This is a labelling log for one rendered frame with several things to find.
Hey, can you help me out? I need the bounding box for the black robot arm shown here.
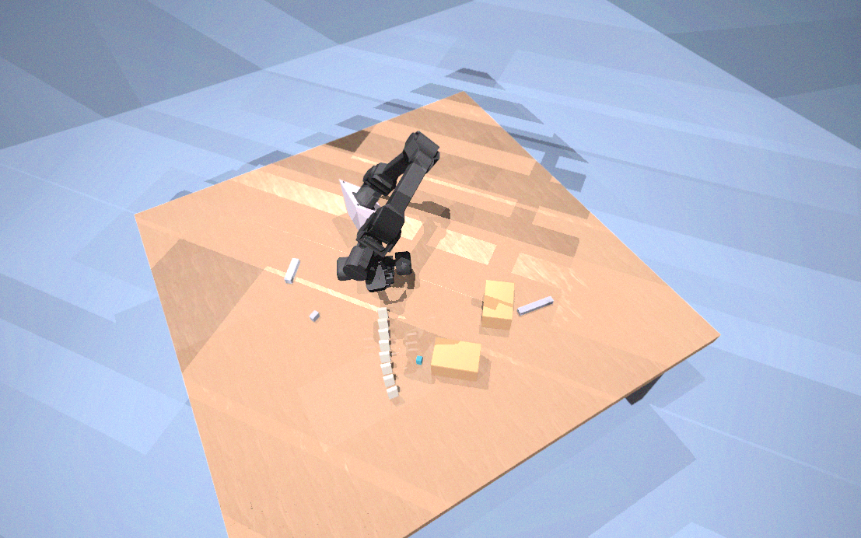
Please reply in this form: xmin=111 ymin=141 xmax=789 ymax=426
xmin=343 ymin=130 xmax=440 ymax=292

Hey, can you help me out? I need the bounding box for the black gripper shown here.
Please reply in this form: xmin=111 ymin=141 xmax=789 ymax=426
xmin=337 ymin=251 xmax=412 ymax=281

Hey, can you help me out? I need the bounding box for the brown wooden block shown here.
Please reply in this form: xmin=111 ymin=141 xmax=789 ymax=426
xmin=431 ymin=337 xmax=481 ymax=382
xmin=481 ymin=280 xmax=514 ymax=330

